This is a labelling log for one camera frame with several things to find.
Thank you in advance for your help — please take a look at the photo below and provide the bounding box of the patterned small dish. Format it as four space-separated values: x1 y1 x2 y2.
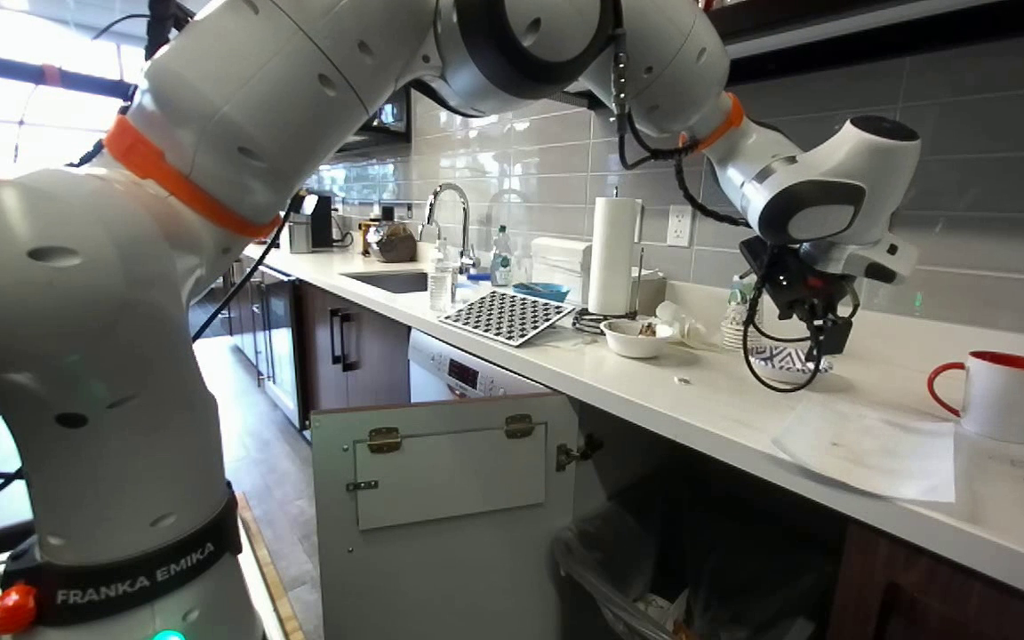
751 346 831 388

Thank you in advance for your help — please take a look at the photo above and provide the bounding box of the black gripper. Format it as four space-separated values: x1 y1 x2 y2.
741 237 861 356

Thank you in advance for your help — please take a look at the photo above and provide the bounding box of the rubbish bin with liner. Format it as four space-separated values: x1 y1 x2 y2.
550 477 837 640

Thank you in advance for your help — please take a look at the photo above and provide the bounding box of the chrome kitchen faucet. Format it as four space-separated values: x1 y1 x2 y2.
424 182 472 262

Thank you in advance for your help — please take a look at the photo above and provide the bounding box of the clear plastic water bottle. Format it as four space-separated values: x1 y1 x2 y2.
427 237 458 318

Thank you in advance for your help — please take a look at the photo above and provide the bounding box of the white bowl with food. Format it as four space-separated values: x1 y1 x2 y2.
603 321 678 359

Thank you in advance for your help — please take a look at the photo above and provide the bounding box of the stainless dishwasher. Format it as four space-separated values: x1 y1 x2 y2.
408 331 542 403

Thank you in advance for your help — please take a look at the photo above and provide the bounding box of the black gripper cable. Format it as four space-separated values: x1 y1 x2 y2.
735 278 837 398

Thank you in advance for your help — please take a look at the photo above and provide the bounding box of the open white cabinet door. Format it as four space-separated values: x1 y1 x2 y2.
315 396 581 640

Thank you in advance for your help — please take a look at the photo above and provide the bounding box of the black white checkerboard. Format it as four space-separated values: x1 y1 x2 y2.
441 293 569 350

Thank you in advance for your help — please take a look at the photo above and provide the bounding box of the red and white mug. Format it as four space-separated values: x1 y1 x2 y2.
925 350 1024 446

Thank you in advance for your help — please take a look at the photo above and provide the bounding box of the small green white bottle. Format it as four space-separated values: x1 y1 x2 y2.
721 269 758 350

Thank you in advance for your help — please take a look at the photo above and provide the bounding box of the paper towel roll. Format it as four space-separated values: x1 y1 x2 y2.
587 197 641 318

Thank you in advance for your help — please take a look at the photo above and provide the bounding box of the white paper towel sheet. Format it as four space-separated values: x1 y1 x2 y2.
776 403 958 500

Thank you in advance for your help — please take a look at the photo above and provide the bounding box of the blue bowl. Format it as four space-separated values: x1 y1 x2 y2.
513 282 569 301

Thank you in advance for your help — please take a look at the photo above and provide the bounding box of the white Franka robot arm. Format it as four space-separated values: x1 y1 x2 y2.
0 0 921 640

